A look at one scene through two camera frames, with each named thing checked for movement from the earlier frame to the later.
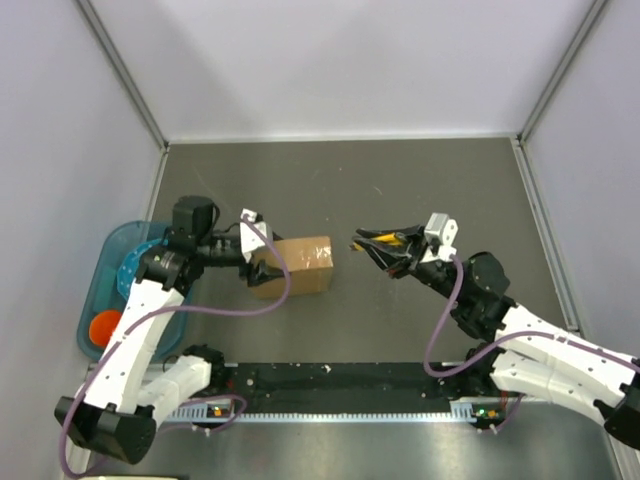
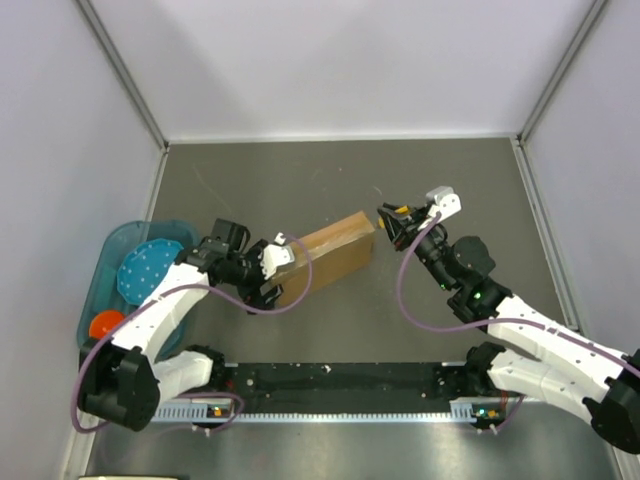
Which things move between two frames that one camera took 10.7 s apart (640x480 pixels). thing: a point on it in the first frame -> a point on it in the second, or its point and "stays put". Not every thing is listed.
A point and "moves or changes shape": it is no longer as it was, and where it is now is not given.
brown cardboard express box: [309, 262] moves or changes shape
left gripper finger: [264, 273] -> [271, 292]
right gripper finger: [389, 257] -> [395, 233]
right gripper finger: [413, 232] -> [404, 210]
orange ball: [102, 326] stays put
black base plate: [334, 386] stays put
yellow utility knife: [389, 238] -> [401, 210]
